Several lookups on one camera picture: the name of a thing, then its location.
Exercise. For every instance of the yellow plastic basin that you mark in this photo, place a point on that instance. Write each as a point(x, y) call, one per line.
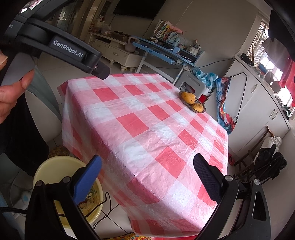
point(53, 166)

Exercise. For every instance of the cream television cabinet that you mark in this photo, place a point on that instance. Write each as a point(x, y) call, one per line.
point(110, 50)

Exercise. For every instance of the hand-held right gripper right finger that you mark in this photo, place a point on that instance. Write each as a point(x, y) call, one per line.
point(208, 182)

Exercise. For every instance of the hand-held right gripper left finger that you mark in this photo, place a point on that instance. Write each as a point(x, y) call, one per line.
point(88, 182)

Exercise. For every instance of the blue study desk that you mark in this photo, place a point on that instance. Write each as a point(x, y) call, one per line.
point(161, 49)

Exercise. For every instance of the person's black clothing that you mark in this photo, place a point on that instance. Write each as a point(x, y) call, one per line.
point(20, 143)

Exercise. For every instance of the small yellow mango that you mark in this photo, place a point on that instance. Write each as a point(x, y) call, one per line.
point(197, 107)

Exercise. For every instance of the pink plush toy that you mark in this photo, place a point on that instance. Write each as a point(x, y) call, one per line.
point(176, 29)

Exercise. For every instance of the large yellow mango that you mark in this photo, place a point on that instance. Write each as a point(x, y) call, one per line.
point(187, 97)

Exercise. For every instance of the pink kettlebell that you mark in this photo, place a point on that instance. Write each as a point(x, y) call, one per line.
point(131, 46)

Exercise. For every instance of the red hanging clothing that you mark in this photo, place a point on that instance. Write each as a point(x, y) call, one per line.
point(288, 73)

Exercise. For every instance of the white storage cabinet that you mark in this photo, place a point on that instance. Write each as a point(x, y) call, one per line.
point(258, 108)

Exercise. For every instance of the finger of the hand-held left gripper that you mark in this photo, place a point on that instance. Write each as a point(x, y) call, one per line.
point(101, 71)

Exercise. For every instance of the black wall television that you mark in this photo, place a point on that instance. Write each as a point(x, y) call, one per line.
point(138, 8)

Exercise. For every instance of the wooden folding chair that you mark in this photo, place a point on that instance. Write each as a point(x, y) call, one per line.
point(245, 159)

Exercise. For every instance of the blue plastic bag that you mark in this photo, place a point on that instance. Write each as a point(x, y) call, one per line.
point(205, 77)

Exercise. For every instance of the yellow crochet cushion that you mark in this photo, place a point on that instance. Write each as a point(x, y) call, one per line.
point(58, 151)

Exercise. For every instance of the white stuffed bag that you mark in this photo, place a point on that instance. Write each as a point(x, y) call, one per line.
point(270, 143)

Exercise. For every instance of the row of books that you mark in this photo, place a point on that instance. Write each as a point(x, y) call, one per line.
point(162, 30)

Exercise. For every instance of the white plastic storage trolley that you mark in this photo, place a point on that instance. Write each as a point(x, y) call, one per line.
point(191, 84)

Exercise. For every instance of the red white checkered tablecloth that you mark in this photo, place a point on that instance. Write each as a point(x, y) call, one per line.
point(138, 129)

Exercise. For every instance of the woven fruit basket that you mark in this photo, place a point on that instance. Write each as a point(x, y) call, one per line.
point(187, 104)

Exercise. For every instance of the person's left hand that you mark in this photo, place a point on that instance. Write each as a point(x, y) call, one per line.
point(9, 97)

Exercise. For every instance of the white pen holder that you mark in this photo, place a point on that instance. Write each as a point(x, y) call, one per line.
point(194, 49)

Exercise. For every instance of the grey green plastic chair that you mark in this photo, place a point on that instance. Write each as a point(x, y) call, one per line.
point(43, 103)

